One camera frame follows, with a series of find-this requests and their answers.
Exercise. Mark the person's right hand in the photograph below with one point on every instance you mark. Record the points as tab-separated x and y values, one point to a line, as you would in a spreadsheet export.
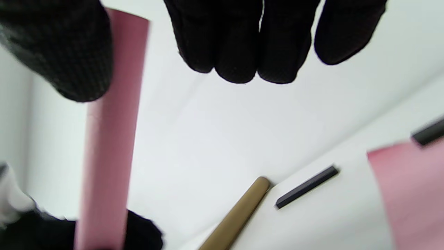
236	38

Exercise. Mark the person's left hand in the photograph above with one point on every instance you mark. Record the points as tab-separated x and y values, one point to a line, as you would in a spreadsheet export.
38	232

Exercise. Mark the pink paper sheet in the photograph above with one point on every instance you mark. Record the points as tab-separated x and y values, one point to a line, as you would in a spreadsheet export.
412	194
111	139

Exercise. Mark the black paperweight bar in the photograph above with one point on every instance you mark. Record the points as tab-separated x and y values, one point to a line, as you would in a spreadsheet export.
307	187
430	133

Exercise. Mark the brown cardboard mailing tube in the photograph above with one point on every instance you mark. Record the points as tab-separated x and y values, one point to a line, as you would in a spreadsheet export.
239	211

